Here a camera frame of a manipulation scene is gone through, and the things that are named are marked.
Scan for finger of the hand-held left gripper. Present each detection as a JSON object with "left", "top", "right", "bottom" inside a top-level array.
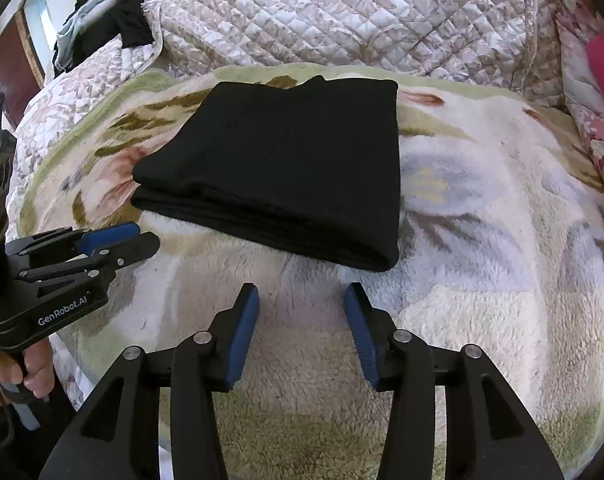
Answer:
[
  {"left": 4, "top": 224, "right": 140, "bottom": 267},
  {"left": 19, "top": 234, "right": 161, "bottom": 297}
]

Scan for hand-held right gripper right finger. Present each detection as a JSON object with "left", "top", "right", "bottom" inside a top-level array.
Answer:
[{"left": 344, "top": 282, "right": 565, "bottom": 480}]

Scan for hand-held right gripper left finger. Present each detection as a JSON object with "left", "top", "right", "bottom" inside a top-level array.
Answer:
[{"left": 39, "top": 284, "right": 260, "bottom": 480}]

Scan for black pants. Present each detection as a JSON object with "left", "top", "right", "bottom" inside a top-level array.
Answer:
[{"left": 130, "top": 75, "right": 401, "bottom": 273}]

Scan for person's left hand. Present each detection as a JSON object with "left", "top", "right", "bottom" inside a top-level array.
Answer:
[{"left": 0, "top": 337, "right": 57, "bottom": 406}]

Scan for floral fleece blanket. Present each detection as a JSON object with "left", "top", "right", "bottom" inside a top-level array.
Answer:
[{"left": 16, "top": 62, "right": 604, "bottom": 480}]

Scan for person's dark clothing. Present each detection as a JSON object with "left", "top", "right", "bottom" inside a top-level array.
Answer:
[{"left": 0, "top": 385, "right": 85, "bottom": 480}]

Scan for dark red door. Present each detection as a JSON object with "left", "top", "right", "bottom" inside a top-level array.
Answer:
[{"left": 0, "top": 15, "right": 46, "bottom": 107}]

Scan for light blue garment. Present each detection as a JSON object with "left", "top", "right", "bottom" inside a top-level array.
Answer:
[{"left": 56, "top": 0, "right": 116, "bottom": 70}]

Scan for black garment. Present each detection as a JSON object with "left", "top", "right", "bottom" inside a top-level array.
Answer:
[{"left": 54, "top": 0, "right": 155, "bottom": 68}]

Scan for quilted beige bedspread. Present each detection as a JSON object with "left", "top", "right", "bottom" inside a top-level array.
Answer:
[{"left": 6, "top": 0, "right": 570, "bottom": 411}]

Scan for pink floral pillow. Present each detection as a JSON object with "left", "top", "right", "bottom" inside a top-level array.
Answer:
[{"left": 554, "top": 0, "right": 604, "bottom": 196}]

